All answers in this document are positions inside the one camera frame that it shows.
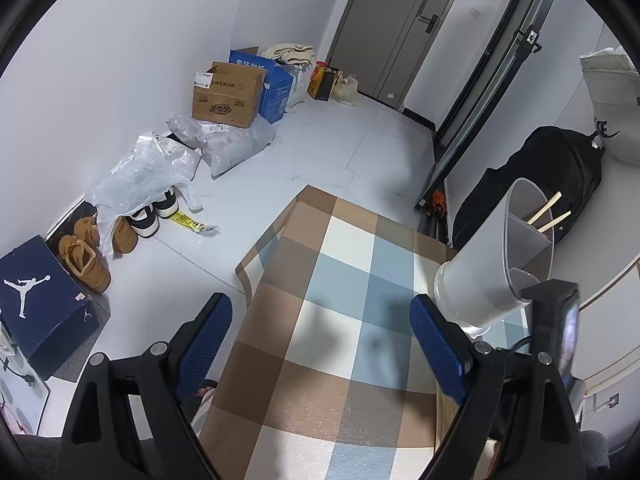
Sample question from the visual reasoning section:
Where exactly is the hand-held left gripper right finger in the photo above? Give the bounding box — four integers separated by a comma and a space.
409, 294, 587, 480

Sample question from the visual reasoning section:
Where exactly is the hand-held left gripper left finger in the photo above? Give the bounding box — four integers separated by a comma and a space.
57, 291, 234, 480

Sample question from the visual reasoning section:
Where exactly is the white divided utensil holder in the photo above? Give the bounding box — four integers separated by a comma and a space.
434, 177, 556, 338

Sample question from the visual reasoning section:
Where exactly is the person's right forearm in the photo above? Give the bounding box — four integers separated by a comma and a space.
580, 430, 614, 480

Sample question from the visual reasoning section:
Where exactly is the white curved-edge furniture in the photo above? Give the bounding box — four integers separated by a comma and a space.
570, 255, 640, 441

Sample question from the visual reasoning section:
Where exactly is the wooden chopstick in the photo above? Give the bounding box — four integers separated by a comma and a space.
527, 191, 564, 225
537, 211, 572, 232

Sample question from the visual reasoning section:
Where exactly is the checked tablecloth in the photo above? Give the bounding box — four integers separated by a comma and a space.
235, 185, 531, 480

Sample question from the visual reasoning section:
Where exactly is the yellow paper strip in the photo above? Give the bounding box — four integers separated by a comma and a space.
170, 211, 221, 235

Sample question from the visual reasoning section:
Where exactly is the tan suede shoe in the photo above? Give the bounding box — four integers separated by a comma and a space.
74, 216, 101, 247
111, 215, 138, 253
58, 234, 112, 294

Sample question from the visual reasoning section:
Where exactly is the black and white sneaker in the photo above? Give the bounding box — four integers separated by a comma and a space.
152, 186, 179, 220
125, 205, 161, 235

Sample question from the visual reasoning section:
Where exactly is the black backpack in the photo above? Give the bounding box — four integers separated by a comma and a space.
451, 126, 603, 251

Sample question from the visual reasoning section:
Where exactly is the navy shoe box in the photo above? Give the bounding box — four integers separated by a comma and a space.
0, 235, 99, 381

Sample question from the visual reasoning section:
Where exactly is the clear crumpled plastic bag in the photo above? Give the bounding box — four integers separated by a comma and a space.
85, 152, 203, 261

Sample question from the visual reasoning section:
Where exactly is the white plastic parcel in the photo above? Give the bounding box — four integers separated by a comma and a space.
134, 131, 203, 181

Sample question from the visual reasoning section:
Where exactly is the grey plastic parcel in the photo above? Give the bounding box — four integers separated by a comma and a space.
166, 110, 277, 178

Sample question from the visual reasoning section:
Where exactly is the white tote bag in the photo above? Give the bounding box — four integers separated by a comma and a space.
580, 46, 640, 166

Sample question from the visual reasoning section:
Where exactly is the brown cardboard box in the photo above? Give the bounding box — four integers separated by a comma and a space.
192, 61, 267, 130

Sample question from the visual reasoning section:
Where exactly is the blue cardboard box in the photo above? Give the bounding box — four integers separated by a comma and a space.
229, 46, 296, 125

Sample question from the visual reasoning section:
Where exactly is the white plastic bag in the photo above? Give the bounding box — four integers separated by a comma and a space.
280, 62, 317, 111

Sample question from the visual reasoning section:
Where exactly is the clear bag with food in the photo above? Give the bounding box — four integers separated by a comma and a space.
331, 71, 360, 107

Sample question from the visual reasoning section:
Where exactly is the yellow shopping bag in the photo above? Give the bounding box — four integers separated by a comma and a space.
306, 61, 338, 102

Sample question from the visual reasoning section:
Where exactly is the beige folded cloth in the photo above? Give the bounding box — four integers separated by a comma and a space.
262, 42, 316, 67

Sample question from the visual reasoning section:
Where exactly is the grey door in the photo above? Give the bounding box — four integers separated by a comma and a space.
327, 0, 473, 106

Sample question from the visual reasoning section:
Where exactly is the orange object by rail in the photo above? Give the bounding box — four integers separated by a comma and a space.
425, 191, 449, 218

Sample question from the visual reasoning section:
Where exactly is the black sliding door frame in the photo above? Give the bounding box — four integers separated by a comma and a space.
414, 0, 561, 211

